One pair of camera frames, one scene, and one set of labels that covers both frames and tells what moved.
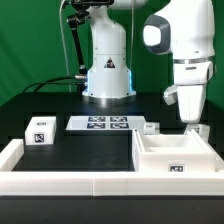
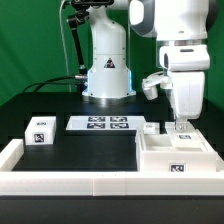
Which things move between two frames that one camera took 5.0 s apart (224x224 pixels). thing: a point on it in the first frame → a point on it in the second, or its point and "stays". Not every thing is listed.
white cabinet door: x=151 y=128 stays
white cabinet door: x=204 y=132 → x=189 y=139
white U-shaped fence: x=104 y=183 stays
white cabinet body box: x=172 y=153 stays
